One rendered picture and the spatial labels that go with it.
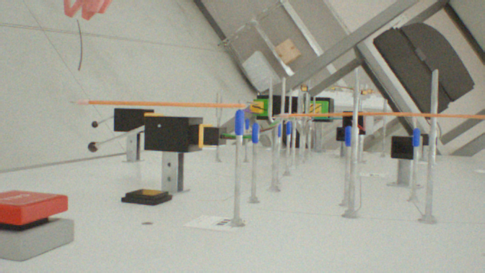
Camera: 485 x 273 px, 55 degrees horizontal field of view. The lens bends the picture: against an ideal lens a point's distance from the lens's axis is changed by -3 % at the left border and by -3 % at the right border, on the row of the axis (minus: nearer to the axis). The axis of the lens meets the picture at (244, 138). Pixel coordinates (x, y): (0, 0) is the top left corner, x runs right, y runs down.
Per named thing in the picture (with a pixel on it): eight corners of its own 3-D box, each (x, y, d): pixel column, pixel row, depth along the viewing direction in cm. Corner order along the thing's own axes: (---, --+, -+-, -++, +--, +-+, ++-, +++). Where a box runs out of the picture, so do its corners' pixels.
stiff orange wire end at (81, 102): (73, 105, 46) (73, 99, 45) (247, 109, 41) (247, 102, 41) (66, 105, 44) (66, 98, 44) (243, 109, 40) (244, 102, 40)
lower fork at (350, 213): (359, 219, 45) (366, 68, 44) (340, 217, 45) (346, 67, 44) (360, 215, 47) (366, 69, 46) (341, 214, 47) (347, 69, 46)
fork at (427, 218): (438, 224, 43) (447, 69, 42) (418, 223, 44) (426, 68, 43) (436, 220, 45) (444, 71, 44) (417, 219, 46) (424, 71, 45)
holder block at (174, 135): (160, 148, 59) (161, 115, 59) (202, 150, 57) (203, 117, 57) (143, 150, 55) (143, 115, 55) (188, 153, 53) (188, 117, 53)
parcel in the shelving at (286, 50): (273, 48, 737) (288, 37, 730) (276, 48, 777) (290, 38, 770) (285, 65, 737) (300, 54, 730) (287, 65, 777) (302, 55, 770)
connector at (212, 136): (189, 141, 57) (189, 125, 57) (228, 144, 56) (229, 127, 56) (179, 143, 54) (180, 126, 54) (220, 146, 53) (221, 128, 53)
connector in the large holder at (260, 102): (272, 115, 119) (272, 99, 118) (263, 115, 117) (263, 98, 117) (257, 115, 123) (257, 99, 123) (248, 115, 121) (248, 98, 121)
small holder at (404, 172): (431, 183, 72) (434, 135, 71) (416, 190, 64) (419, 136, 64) (402, 180, 74) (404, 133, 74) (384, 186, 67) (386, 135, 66)
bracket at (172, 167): (172, 189, 59) (173, 149, 59) (190, 191, 58) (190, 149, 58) (154, 194, 55) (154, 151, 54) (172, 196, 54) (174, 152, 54)
